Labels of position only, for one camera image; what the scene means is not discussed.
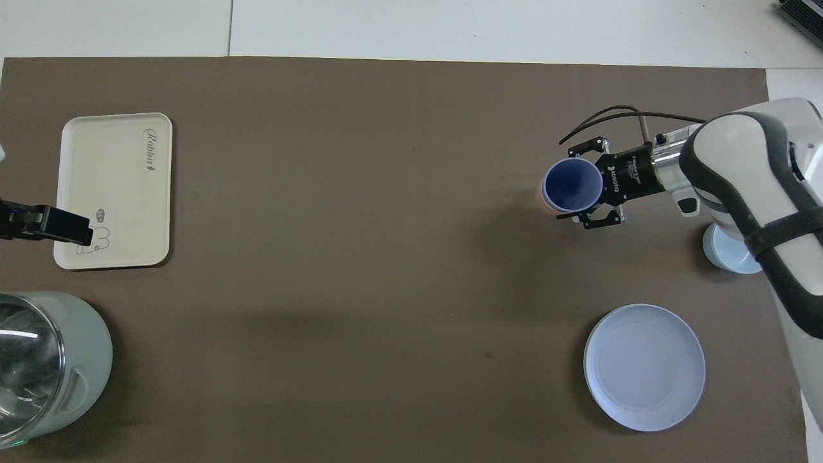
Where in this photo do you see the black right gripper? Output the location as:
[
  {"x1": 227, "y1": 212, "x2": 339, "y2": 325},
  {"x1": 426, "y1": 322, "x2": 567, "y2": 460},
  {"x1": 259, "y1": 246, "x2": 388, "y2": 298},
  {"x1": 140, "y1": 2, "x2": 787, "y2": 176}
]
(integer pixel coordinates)
[{"x1": 556, "y1": 136, "x2": 667, "y2": 231}]

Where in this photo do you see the blue ribbed plastic cup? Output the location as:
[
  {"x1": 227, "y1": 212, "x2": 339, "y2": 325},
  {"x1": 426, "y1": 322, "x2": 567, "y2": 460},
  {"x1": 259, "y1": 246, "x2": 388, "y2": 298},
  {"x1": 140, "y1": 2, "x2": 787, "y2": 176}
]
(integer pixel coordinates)
[{"x1": 542, "y1": 158, "x2": 605, "y2": 213}]

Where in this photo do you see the cream rabbit print tray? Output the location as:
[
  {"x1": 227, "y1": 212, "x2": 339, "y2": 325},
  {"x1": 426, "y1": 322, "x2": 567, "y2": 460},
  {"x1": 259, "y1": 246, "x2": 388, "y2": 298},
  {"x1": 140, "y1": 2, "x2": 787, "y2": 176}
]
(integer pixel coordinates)
[{"x1": 53, "y1": 113, "x2": 174, "y2": 270}]

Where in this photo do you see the pale green cooking pot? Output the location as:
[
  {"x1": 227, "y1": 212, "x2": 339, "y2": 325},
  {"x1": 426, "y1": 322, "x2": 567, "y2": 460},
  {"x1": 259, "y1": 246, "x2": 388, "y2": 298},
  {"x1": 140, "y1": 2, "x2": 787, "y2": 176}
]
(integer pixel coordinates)
[{"x1": 0, "y1": 291, "x2": 114, "y2": 449}]

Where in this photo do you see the glass pot lid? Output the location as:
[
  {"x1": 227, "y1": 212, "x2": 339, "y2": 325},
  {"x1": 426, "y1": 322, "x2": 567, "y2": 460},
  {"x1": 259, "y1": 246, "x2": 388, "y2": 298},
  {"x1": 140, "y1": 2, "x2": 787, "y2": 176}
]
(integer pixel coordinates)
[{"x1": 0, "y1": 297, "x2": 67, "y2": 438}]

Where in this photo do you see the light blue bowl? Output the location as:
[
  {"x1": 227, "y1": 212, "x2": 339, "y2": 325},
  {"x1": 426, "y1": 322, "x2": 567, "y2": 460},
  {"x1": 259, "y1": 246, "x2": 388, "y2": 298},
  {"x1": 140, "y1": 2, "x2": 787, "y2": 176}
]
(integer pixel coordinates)
[{"x1": 702, "y1": 222, "x2": 766, "y2": 275}]

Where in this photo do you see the blue round plate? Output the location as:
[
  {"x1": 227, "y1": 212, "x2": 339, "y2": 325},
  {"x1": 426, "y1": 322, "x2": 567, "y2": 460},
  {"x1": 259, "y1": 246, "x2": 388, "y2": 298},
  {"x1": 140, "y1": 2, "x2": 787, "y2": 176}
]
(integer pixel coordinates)
[{"x1": 583, "y1": 304, "x2": 707, "y2": 432}]

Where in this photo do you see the brown paper table mat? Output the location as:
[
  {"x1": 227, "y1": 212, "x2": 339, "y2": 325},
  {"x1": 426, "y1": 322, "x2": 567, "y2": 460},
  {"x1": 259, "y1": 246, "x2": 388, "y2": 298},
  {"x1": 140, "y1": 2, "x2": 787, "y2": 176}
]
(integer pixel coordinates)
[{"x1": 0, "y1": 57, "x2": 809, "y2": 463}]

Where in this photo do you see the grey green electronic device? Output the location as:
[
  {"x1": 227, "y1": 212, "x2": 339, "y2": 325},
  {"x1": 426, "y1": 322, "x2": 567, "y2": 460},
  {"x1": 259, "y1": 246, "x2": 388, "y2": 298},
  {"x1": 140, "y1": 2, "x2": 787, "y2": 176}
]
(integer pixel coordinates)
[{"x1": 776, "y1": 0, "x2": 823, "y2": 33}]

